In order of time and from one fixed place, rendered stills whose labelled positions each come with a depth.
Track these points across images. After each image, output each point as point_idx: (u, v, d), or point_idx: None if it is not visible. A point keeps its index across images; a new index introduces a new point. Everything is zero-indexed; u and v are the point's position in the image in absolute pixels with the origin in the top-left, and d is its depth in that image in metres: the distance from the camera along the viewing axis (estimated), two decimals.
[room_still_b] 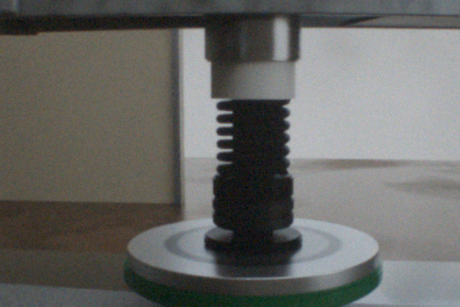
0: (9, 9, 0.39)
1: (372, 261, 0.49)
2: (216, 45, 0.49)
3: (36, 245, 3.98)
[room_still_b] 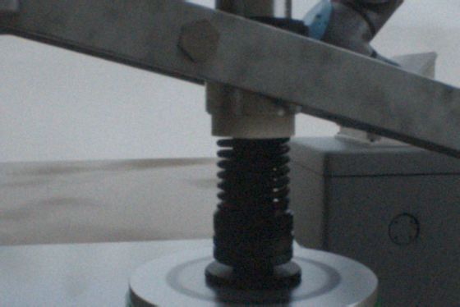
0: (9, 9, 0.39)
1: (377, 284, 0.53)
2: (216, 100, 0.49)
3: None
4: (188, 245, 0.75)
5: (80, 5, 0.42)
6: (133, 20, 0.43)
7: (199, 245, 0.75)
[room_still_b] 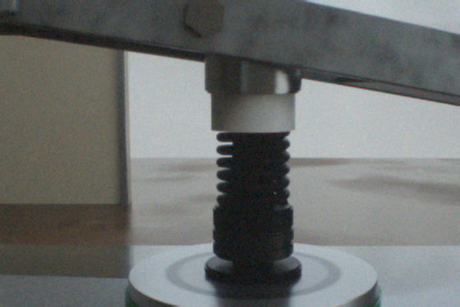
0: (9, 9, 0.39)
1: None
2: (216, 79, 0.49)
3: None
4: None
5: None
6: (136, 2, 0.43)
7: None
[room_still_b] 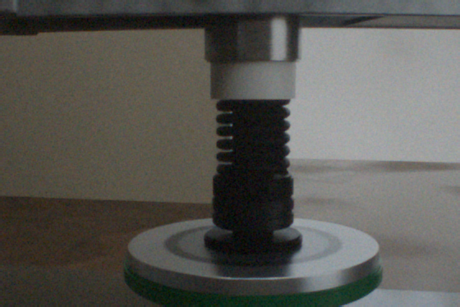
0: (9, 9, 0.39)
1: (264, 283, 0.43)
2: (216, 45, 0.49)
3: (81, 244, 4.02)
4: None
5: None
6: None
7: None
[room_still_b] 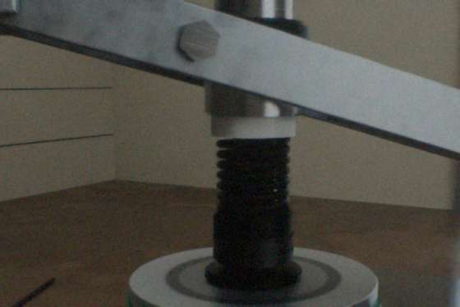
0: (9, 9, 0.39)
1: (130, 291, 0.51)
2: (216, 101, 0.49)
3: (316, 242, 4.08)
4: None
5: (80, 6, 0.42)
6: (133, 20, 0.43)
7: None
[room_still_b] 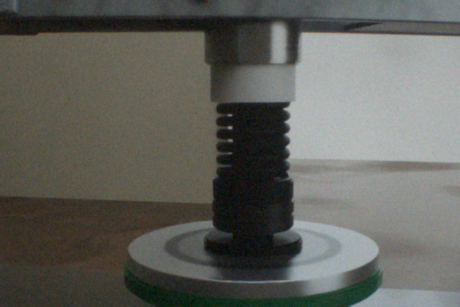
0: (9, 9, 0.39)
1: (310, 225, 0.63)
2: (216, 48, 0.49)
3: (80, 244, 4.02)
4: None
5: None
6: None
7: None
